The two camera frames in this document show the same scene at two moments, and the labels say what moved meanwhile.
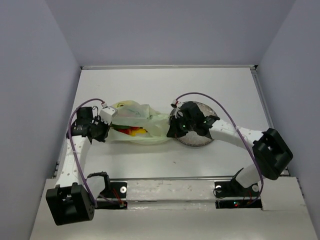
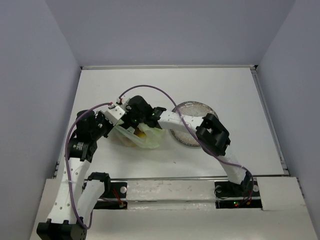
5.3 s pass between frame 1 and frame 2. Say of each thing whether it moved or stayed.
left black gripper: stayed
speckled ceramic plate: stayed
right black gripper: moved
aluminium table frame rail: stayed
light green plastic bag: moved
